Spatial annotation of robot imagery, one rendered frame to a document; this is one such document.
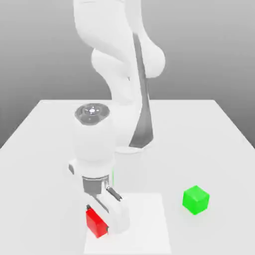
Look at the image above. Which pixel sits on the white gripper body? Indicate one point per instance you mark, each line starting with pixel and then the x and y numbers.
pixel 116 214

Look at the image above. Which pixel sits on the small red cube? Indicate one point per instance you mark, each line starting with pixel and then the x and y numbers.
pixel 95 223

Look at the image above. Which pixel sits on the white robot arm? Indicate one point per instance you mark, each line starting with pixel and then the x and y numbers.
pixel 93 145

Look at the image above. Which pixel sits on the small green cube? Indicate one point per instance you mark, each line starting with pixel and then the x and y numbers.
pixel 196 200

